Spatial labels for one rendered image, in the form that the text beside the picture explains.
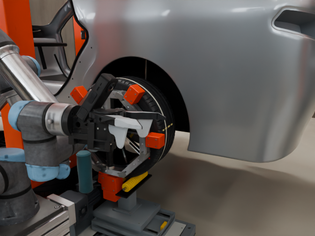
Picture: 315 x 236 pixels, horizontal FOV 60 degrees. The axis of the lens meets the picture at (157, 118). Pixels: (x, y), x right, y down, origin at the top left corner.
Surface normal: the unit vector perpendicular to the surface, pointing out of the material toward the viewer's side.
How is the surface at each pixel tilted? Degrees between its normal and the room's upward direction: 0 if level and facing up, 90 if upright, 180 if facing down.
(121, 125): 82
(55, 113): 54
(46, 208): 0
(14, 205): 72
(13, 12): 90
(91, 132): 82
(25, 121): 90
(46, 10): 90
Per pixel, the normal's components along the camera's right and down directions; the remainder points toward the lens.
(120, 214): 0.00, -0.97
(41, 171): 0.29, 0.29
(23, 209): 0.73, -0.14
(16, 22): 0.89, 0.11
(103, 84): -0.26, 0.10
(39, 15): -0.54, 0.22
